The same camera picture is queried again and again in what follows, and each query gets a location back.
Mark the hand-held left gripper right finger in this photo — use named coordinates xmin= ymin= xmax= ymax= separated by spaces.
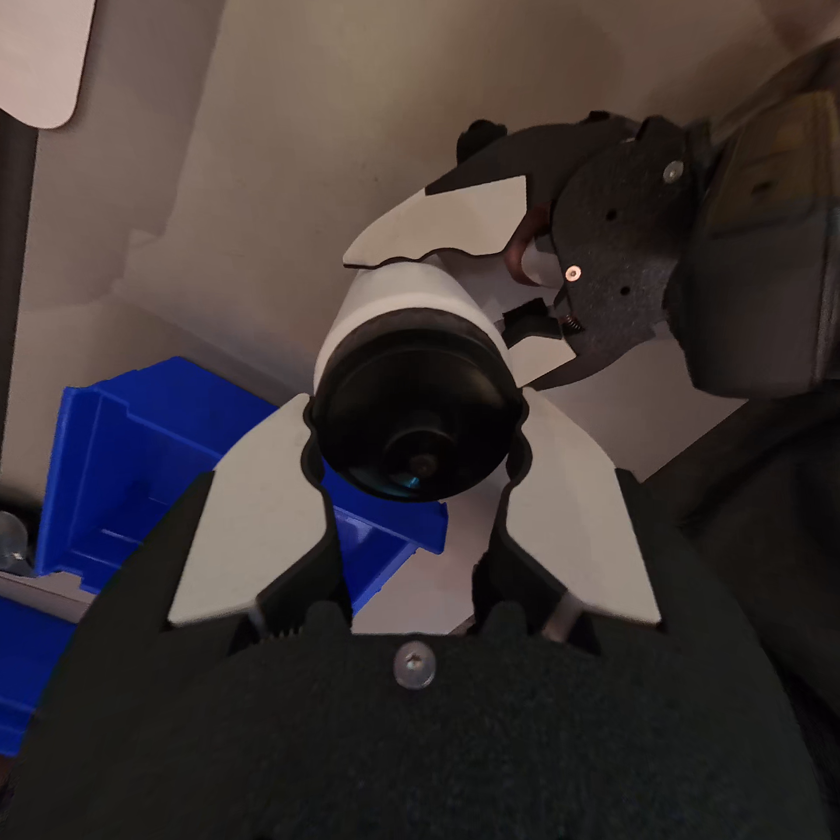
xmin=472 ymin=387 xmax=664 ymax=643

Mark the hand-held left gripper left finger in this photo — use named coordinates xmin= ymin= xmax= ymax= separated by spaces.
xmin=167 ymin=392 xmax=355 ymax=634

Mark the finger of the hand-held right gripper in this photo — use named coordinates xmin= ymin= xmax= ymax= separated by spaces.
xmin=343 ymin=175 xmax=531 ymax=271
xmin=502 ymin=298 xmax=580 ymax=389

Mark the white plastic bottle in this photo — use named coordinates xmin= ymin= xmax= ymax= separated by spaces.
xmin=314 ymin=252 xmax=514 ymax=395

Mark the blue plastic bin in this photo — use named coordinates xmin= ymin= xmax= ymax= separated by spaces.
xmin=0 ymin=356 xmax=450 ymax=759

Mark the black bottle lid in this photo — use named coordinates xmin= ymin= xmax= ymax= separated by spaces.
xmin=310 ymin=307 xmax=530 ymax=504

